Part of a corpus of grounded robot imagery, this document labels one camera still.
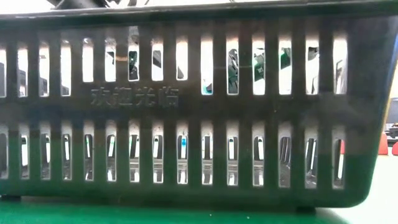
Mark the red arch block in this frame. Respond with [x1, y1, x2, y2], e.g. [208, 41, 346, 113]
[340, 132, 390, 156]

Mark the black plastic basket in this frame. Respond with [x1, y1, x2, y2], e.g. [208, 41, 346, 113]
[0, 0, 398, 209]

